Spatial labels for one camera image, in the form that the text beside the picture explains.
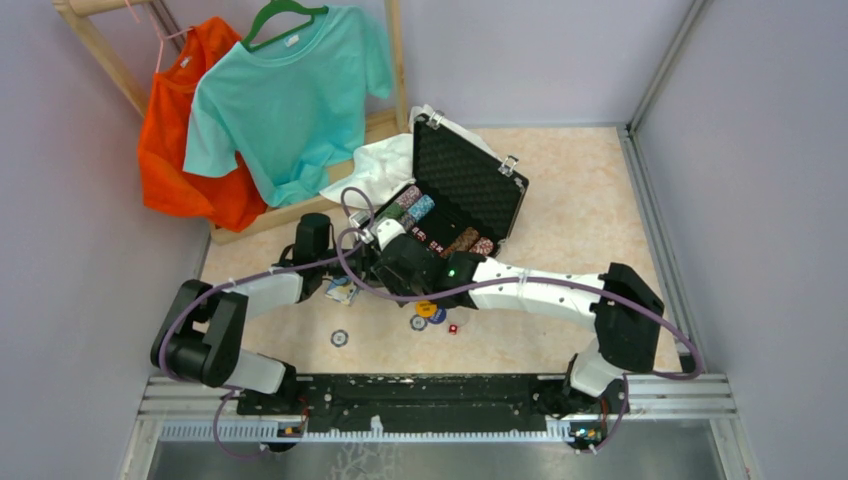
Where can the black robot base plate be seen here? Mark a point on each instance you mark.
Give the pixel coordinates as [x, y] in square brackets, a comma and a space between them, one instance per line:
[422, 404]

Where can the aluminium frame rail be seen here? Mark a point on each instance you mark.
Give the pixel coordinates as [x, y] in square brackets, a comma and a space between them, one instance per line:
[196, 412]

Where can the green white chip row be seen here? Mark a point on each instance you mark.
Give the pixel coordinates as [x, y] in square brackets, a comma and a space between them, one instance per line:
[396, 209]

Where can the blue small blind button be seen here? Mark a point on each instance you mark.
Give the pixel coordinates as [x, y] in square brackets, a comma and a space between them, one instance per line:
[438, 317]

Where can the red white chip row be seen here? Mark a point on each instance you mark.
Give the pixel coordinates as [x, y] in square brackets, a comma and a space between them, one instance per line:
[483, 246]

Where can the grey poker chip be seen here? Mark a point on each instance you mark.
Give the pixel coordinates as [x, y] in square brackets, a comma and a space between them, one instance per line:
[339, 338]
[418, 323]

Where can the red dice in case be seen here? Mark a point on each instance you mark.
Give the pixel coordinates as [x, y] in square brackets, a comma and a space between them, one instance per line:
[428, 240]

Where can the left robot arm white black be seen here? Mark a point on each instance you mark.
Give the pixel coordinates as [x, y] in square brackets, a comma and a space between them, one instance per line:
[200, 339]

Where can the teal t-shirt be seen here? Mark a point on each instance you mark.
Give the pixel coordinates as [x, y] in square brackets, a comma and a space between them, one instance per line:
[291, 109]

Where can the brown chip row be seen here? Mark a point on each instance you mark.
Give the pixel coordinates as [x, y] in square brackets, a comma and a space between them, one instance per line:
[463, 242]

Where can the pink clothes hanger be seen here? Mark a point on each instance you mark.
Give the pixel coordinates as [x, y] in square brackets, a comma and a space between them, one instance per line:
[162, 40]

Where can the black poker set case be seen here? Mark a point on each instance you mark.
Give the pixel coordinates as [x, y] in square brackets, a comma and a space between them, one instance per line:
[471, 187]

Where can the white cloth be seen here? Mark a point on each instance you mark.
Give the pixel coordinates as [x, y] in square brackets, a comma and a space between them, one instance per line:
[380, 170]

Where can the green clothes hanger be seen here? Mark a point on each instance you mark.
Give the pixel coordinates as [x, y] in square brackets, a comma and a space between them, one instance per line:
[281, 19]

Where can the yellow big blind button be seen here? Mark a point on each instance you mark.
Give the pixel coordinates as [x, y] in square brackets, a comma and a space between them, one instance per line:
[426, 309]

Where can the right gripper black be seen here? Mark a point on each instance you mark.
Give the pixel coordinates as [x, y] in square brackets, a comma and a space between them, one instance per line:
[390, 280]

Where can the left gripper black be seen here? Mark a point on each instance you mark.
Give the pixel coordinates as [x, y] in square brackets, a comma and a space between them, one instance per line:
[366, 256]

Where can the blue playing card box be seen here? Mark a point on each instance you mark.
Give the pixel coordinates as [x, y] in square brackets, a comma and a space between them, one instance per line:
[342, 290]

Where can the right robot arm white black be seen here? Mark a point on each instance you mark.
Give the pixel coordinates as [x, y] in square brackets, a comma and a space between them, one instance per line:
[616, 305]

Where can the blue grey chip row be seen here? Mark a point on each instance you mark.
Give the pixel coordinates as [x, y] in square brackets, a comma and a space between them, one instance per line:
[417, 211]

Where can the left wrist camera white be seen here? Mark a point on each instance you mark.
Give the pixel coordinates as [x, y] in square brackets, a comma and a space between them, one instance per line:
[360, 220]

